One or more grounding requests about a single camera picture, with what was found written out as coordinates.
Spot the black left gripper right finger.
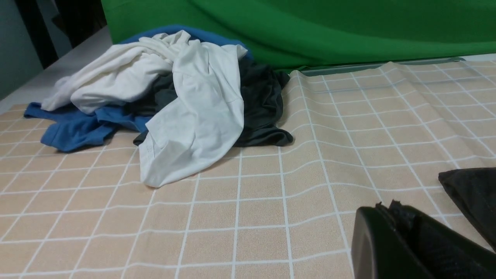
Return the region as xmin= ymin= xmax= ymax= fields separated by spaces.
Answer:
xmin=438 ymin=167 xmax=496 ymax=250

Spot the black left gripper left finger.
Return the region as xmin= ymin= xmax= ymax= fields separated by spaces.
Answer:
xmin=351 ymin=201 xmax=496 ymax=279

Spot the beige checkered tablecloth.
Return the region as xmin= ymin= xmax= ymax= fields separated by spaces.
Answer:
xmin=0 ymin=61 xmax=496 ymax=279

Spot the dark gray crumpled garment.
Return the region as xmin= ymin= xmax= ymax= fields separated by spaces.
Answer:
xmin=124 ymin=58 xmax=293 ymax=148

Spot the white crumpled garment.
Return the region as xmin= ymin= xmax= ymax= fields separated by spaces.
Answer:
xmin=41 ymin=30 xmax=248 ymax=188

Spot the green backdrop cloth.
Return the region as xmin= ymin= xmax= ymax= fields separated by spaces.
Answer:
xmin=102 ymin=0 xmax=496 ymax=69

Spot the blue crumpled garment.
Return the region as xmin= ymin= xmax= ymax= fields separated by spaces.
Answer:
xmin=24 ymin=25 xmax=243 ymax=152

